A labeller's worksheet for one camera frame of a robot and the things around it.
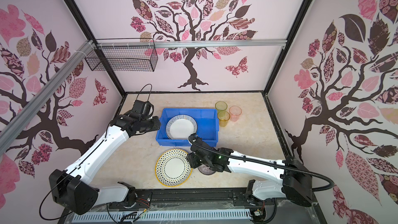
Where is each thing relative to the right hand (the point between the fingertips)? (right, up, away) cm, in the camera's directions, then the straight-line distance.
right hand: (189, 155), depth 76 cm
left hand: (-17, +14, +3) cm, 22 cm away
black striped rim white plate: (-7, +12, +20) cm, 24 cm away
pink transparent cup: (+28, +21, +22) cm, 41 cm away
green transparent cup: (+20, +25, +29) cm, 44 cm away
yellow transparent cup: (+21, +18, +27) cm, 38 cm away
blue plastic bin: (+11, +11, +28) cm, 32 cm away
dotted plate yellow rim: (-10, -9, +7) cm, 16 cm away
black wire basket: (-41, +57, +18) cm, 73 cm away
